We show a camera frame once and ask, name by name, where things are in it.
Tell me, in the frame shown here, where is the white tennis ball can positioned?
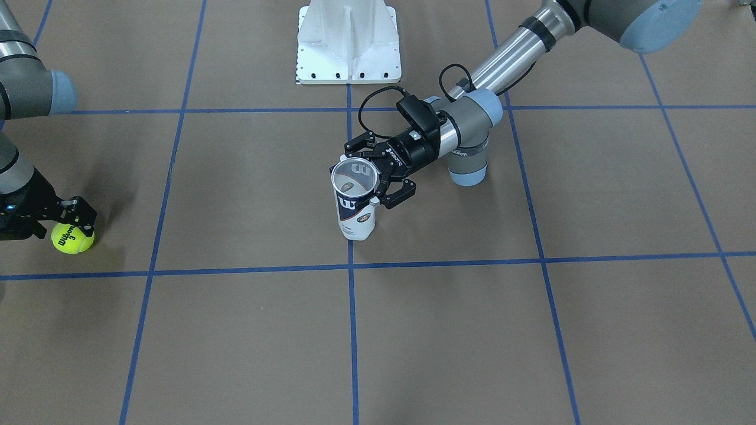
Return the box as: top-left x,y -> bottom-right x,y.
330,155 -> 380,240

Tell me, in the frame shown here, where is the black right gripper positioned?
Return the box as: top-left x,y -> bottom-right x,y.
1,169 -> 97,240

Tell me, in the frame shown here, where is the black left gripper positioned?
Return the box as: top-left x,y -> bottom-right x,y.
344,131 -> 440,210

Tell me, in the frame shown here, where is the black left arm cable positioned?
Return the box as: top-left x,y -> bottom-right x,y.
358,64 -> 538,138

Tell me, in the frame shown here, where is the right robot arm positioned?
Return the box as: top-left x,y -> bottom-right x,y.
1,1 -> 97,240

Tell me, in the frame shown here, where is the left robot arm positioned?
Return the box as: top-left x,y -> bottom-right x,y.
332,1 -> 702,213

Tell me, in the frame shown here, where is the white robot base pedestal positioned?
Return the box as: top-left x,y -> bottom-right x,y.
295,1 -> 402,84

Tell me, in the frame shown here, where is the yellow tennis ball number three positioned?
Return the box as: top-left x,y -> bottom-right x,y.
50,223 -> 95,254

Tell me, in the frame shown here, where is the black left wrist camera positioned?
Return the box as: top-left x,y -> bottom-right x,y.
396,94 -> 442,138

